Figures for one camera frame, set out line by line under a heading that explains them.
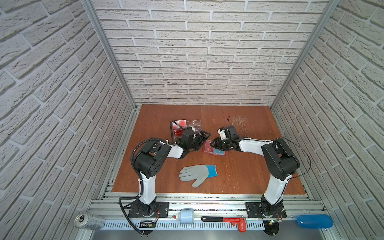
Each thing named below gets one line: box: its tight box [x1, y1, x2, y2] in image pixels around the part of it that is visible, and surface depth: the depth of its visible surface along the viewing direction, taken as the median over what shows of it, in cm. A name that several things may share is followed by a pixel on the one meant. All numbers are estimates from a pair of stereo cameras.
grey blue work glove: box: [178, 164, 218, 188], surface depth 87 cm
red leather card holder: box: [203, 140, 226, 156], surface depth 97 cm
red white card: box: [172, 119, 187, 132], surface depth 99 cm
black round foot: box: [263, 220, 279, 236], surface depth 72 cm
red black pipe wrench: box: [201, 216, 247, 233], surface depth 72 cm
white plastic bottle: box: [175, 208, 195, 224], surface depth 66 cm
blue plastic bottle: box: [296, 214, 333, 229], surface depth 71 cm
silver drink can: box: [74, 213, 106, 231], surface depth 61 cm
